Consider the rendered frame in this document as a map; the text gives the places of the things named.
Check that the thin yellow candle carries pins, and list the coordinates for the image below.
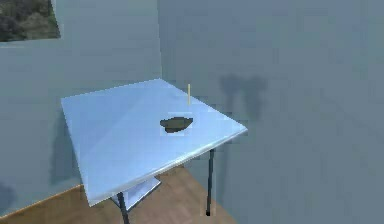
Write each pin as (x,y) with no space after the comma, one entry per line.
(189,94)

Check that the dark flat oil lamp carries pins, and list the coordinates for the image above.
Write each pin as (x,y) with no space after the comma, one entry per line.
(176,124)

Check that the pale blue dining table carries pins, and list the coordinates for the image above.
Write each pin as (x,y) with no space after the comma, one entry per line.
(116,140)

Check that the window with outdoor view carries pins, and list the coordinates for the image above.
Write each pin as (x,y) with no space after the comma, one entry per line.
(25,20)

